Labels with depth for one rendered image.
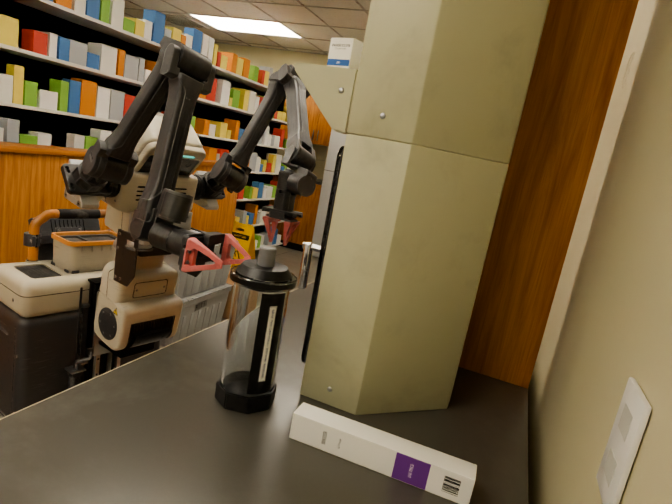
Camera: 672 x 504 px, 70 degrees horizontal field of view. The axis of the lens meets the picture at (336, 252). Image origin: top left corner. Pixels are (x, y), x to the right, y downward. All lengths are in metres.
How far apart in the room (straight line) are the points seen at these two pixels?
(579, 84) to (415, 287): 0.56
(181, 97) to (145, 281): 0.71
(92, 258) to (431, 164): 1.38
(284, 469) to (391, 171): 0.47
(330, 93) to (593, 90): 0.56
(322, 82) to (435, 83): 0.18
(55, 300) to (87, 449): 1.12
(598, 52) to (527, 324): 0.58
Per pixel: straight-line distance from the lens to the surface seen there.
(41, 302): 1.81
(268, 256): 0.77
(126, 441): 0.77
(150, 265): 1.68
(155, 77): 1.26
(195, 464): 0.73
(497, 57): 0.86
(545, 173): 1.12
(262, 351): 0.79
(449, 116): 0.80
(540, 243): 1.12
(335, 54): 0.91
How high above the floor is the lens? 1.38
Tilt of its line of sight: 12 degrees down
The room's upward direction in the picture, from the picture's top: 10 degrees clockwise
